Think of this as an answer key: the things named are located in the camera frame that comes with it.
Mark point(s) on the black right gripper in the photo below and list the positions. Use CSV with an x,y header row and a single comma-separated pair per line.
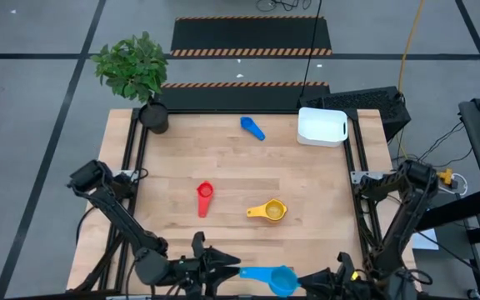
x,y
354,289

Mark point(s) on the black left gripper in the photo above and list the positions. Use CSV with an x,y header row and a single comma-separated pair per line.
x,y
194,275

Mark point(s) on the turquoise measuring cup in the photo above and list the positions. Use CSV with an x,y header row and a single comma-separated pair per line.
x,y
283,281

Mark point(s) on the red measuring cup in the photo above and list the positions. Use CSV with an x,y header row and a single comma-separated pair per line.
x,y
203,204

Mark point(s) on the yellow measuring cup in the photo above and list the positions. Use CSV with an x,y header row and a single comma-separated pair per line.
x,y
274,210

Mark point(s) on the small blue measuring cup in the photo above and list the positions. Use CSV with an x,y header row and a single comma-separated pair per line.
x,y
251,127

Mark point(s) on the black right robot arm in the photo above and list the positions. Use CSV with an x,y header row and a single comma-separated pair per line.
x,y
398,225

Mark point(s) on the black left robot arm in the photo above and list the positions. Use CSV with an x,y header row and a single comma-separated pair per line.
x,y
119,216

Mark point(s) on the white plastic basket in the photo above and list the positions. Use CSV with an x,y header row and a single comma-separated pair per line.
x,y
321,127

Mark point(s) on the yellow power plug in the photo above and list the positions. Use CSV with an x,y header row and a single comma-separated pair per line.
x,y
446,177

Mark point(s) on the black hazard striped floor mat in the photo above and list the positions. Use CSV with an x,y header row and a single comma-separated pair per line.
x,y
240,98
248,35

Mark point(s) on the black perforated computer case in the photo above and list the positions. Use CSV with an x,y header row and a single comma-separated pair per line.
x,y
369,100

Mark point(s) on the green plant in black pot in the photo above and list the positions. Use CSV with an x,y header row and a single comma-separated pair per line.
x,y
133,66

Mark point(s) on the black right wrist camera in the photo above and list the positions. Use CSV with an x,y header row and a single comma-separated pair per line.
x,y
346,262

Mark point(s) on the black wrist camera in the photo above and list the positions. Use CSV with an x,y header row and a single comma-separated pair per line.
x,y
346,262
198,243

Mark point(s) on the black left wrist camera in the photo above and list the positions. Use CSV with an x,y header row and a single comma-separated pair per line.
x,y
198,243

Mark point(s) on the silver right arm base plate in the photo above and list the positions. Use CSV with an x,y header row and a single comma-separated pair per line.
x,y
365,177

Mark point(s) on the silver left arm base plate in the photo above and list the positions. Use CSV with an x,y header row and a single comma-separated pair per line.
x,y
123,174

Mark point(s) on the black aluminium table frame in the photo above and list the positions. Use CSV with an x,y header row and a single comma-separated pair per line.
x,y
351,113

